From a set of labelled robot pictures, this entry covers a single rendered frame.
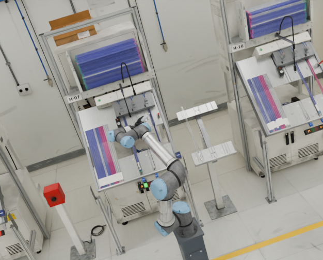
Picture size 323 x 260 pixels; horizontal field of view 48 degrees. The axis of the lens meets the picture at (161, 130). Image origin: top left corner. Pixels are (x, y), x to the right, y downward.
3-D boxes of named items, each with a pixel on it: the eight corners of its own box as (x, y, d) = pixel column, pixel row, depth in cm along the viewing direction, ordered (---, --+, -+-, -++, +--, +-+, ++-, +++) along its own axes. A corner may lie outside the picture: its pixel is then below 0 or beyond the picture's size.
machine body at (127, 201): (188, 206, 355) (174, 154, 325) (119, 229, 350) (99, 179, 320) (173, 169, 411) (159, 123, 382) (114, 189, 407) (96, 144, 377)
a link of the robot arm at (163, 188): (181, 228, 243) (181, 178, 205) (164, 242, 237) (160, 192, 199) (170, 216, 250) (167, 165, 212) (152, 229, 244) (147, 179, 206)
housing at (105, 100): (152, 95, 318) (152, 88, 305) (99, 112, 315) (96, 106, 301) (150, 87, 320) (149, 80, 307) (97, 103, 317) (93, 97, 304)
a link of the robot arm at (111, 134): (113, 145, 229) (106, 140, 235) (127, 140, 235) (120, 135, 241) (112, 133, 225) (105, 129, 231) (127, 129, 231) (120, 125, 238)
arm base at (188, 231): (200, 232, 247) (198, 222, 243) (180, 241, 245) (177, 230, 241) (193, 218, 260) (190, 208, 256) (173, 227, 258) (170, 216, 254)
